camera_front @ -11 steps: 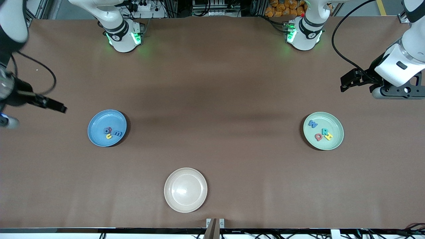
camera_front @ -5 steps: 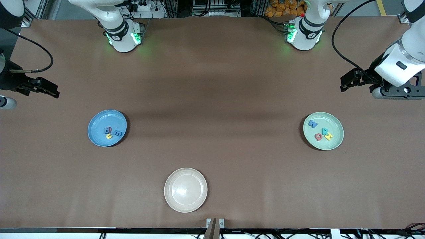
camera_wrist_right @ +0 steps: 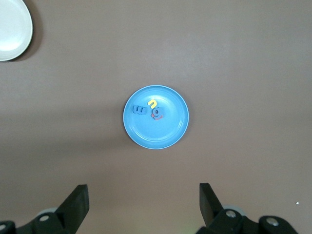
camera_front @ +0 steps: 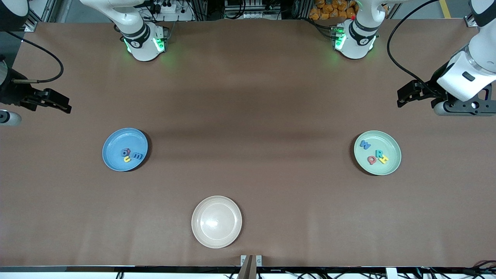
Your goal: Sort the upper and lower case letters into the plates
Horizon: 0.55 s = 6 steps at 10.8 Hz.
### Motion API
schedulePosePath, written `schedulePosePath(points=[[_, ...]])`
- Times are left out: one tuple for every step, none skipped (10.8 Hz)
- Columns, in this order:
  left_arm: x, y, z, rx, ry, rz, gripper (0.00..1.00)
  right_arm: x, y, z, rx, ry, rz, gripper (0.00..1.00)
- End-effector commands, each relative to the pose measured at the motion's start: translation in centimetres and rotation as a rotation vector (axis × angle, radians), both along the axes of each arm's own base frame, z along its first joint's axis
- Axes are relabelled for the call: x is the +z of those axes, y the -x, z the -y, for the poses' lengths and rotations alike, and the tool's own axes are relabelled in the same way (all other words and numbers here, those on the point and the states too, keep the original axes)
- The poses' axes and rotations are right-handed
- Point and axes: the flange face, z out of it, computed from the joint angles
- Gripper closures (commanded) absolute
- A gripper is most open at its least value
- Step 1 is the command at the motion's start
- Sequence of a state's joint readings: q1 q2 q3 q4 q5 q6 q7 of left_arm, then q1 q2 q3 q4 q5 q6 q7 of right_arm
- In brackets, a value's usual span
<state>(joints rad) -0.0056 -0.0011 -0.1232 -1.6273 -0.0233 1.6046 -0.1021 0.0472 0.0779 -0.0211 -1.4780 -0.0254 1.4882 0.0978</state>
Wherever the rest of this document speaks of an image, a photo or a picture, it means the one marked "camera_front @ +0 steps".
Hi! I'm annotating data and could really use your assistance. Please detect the green plate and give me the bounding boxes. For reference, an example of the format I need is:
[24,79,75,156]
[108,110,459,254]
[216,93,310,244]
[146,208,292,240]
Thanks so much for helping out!
[354,131,402,176]

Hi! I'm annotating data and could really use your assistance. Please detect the blue plate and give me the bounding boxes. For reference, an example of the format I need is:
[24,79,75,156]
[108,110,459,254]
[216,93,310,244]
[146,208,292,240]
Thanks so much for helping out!
[102,128,149,172]

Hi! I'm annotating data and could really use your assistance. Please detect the orange bags pile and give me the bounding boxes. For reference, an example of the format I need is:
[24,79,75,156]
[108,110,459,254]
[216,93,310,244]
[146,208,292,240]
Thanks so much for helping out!
[309,0,357,21]

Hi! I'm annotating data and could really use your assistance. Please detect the white power strip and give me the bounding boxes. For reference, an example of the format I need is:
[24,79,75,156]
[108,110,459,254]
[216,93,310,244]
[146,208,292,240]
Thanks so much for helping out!
[149,2,177,14]

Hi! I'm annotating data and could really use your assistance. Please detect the beige plate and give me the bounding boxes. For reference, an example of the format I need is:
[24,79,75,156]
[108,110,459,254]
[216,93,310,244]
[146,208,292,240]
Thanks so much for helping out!
[191,196,243,249]

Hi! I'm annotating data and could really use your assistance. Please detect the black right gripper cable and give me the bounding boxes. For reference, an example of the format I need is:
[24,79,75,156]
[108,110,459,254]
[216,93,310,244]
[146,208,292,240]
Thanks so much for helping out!
[5,30,65,83]

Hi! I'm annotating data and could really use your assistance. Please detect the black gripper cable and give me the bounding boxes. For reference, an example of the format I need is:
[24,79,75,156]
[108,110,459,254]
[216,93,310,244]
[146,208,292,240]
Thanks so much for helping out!
[386,0,443,93]
[5,30,65,83]

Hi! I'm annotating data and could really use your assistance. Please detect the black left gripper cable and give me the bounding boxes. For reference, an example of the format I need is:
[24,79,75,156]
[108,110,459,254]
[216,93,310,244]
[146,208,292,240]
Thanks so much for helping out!
[386,0,443,93]

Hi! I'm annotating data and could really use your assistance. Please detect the black cable bundle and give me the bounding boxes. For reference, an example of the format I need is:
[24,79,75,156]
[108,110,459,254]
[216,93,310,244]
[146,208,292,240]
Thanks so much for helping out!
[417,260,496,279]

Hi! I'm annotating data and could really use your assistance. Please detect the metal table edge bracket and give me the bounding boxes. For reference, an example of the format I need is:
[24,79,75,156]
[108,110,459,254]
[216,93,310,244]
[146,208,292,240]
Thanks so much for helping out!
[240,255,263,279]

